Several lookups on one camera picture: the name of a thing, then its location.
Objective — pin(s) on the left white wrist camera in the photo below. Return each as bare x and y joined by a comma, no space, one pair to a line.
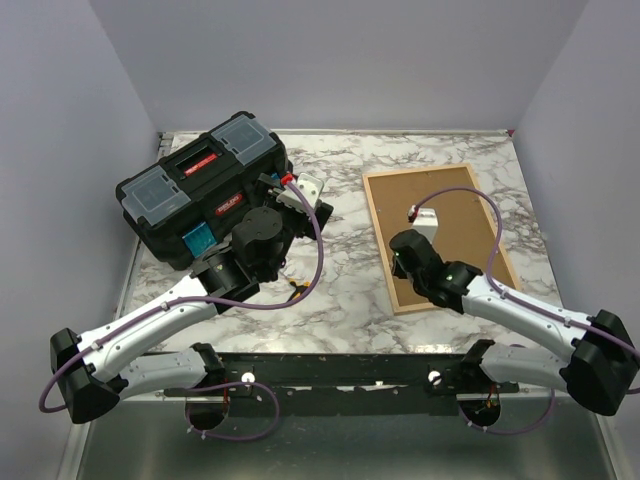
309,187

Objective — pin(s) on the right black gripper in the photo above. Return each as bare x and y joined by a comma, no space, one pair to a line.
397,269

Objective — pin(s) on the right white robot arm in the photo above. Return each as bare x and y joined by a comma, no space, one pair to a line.
591,358

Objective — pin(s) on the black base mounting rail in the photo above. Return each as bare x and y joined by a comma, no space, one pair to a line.
345,384

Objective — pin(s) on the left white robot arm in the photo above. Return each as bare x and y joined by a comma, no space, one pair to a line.
97,369

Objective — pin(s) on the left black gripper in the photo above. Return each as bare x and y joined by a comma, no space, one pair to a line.
307,224

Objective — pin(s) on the black plastic toolbox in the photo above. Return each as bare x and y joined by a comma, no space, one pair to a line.
189,200

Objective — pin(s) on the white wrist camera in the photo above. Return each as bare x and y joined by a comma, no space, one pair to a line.
309,187
424,221

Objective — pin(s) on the yellow black hex key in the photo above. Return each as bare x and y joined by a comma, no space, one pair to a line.
299,290

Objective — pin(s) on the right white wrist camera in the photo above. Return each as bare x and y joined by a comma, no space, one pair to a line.
424,221

